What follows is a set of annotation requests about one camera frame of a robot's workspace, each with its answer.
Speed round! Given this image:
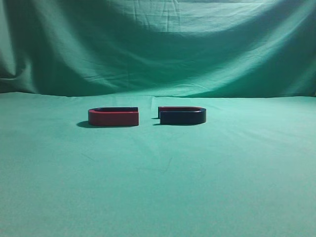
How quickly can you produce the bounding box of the red-blue horseshoe magnet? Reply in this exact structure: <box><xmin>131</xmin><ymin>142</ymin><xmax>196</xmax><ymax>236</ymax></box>
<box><xmin>88</xmin><ymin>107</ymin><xmax>139</xmax><ymax>126</ymax></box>
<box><xmin>158</xmin><ymin>107</ymin><xmax>206</xmax><ymax>125</ymax></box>

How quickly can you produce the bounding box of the green cloth backdrop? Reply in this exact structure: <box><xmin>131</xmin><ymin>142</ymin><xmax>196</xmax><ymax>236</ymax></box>
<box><xmin>0</xmin><ymin>0</ymin><xmax>316</xmax><ymax>237</ymax></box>

